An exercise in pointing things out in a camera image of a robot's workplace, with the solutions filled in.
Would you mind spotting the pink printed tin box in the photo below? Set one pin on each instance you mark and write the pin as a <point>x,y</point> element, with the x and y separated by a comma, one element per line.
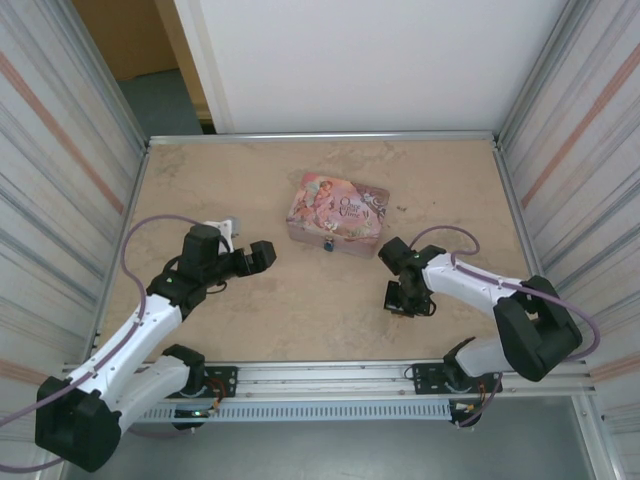
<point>335,205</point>

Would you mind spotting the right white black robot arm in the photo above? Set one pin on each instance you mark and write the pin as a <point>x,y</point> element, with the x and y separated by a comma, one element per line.
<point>470,277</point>

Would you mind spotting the grey metal lower sheet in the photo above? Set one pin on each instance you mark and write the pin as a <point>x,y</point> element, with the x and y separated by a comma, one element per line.
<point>325,450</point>

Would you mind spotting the translucent corrugated side panel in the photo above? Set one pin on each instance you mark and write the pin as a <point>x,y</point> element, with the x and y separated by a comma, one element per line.
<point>590,150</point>
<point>50,150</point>

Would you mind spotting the brown cardboard board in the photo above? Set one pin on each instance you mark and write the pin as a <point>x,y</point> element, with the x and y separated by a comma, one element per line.
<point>130,35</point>

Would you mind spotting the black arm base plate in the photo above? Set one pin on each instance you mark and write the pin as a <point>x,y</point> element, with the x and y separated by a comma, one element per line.
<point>425,380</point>
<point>225,380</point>

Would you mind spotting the aluminium table side rail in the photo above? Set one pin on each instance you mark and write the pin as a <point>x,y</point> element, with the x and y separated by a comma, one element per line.
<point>141,175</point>
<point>512,200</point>

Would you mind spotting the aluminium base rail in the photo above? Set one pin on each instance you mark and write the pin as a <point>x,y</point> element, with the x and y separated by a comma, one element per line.
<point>325,380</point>

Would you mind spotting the aluminium table edge rail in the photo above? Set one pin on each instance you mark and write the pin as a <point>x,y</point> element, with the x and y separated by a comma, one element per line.
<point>325,137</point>

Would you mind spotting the aluminium frame post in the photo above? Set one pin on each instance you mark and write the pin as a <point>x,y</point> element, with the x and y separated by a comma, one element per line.
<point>537,75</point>
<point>117,85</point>

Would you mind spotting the white wall panel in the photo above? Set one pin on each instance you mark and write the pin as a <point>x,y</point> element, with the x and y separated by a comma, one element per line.
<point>375,60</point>

